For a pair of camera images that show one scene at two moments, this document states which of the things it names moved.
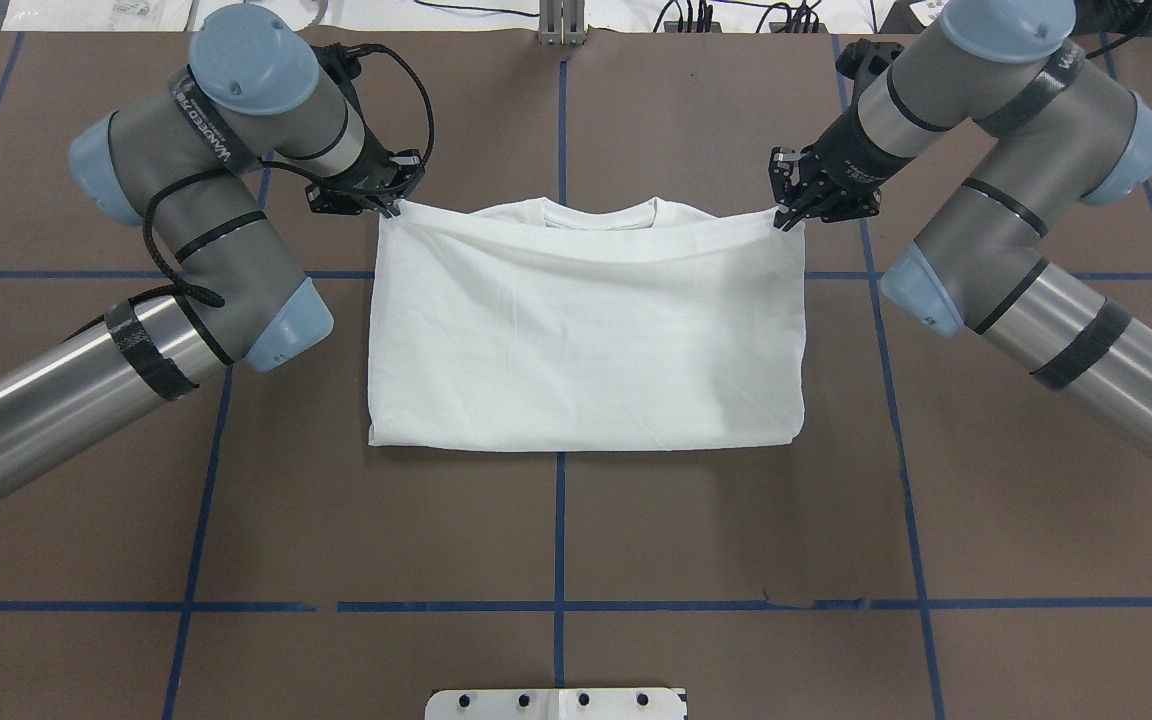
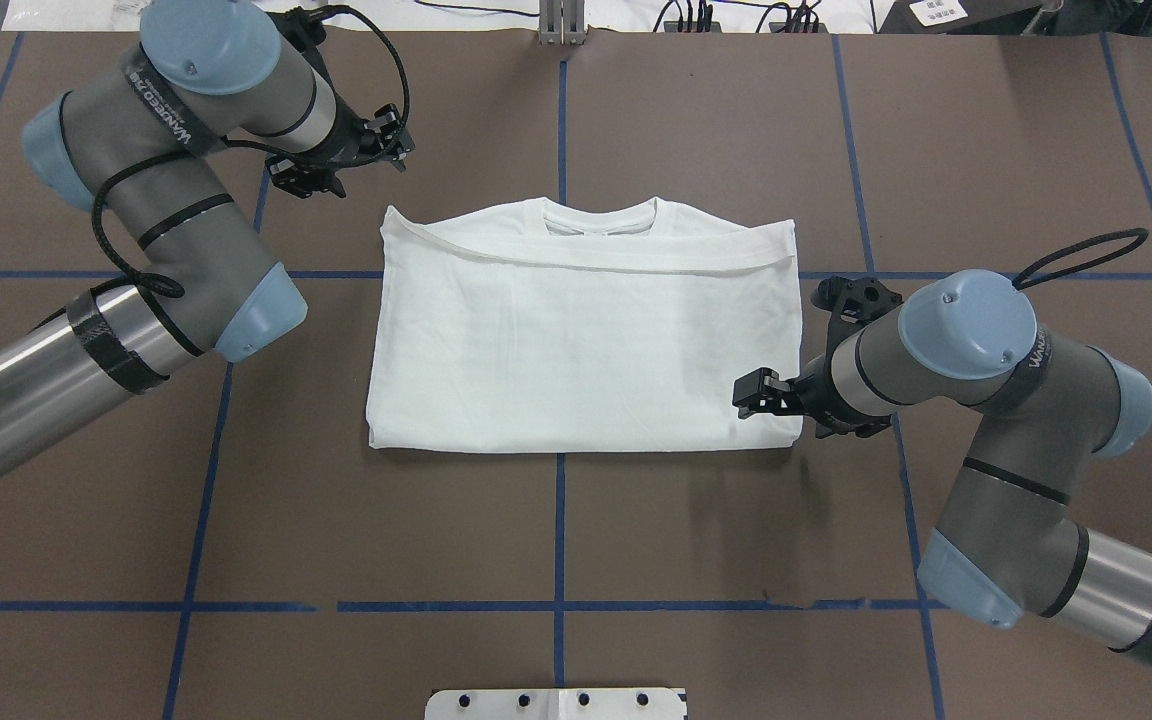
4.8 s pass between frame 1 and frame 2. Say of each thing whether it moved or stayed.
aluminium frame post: stayed
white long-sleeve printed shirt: stayed
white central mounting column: stayed
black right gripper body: moved
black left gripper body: moved
